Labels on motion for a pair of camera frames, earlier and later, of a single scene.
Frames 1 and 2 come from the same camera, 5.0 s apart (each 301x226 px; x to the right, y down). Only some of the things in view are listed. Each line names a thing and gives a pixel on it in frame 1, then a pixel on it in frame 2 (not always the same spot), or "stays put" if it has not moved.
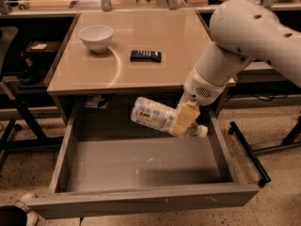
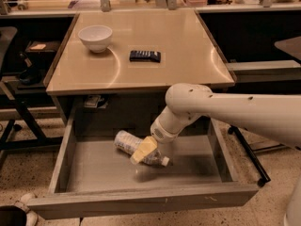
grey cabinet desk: x=113 y=58 stays put
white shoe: x=32 y=217 stays put
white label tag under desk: x=92 y=101 stays put
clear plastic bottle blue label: x=161 y=115 to x=128 y=142
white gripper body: x=200 y=88 to x=162 y=134
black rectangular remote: x=136 y=56 stays put
